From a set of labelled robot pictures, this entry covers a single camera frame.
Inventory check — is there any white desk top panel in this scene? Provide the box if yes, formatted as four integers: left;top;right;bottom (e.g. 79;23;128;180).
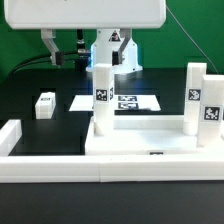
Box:
85;115;224;156

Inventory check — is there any black vertical pole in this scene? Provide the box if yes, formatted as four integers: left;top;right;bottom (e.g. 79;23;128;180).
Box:
75;29;85;71

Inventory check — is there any black cable bundle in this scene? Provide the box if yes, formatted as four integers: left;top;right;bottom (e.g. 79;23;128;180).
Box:
6;50;92;79

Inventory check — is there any fiducial marker sheet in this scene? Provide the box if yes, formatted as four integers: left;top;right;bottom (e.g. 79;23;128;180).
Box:
70;95;161;111

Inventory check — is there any white U-shaped fixture frame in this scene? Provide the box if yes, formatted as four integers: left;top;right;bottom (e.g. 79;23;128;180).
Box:
0;120;224;183

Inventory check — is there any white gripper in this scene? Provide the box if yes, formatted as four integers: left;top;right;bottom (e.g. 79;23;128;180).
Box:
4;0;166;66

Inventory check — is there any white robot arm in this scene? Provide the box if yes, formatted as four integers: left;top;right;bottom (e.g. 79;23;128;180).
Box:
4;0;166;74

